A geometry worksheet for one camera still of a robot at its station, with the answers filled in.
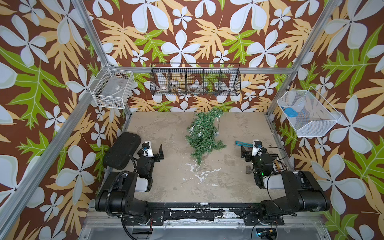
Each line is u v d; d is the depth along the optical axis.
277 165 0.91
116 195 0.43
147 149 0.75
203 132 0.69
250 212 0.75
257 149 0.77
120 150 0.92
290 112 0.86
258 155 0.77
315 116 0.78
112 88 0.86
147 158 0.75
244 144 1.03
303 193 0.44
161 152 0.86
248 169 0.90
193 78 0.97
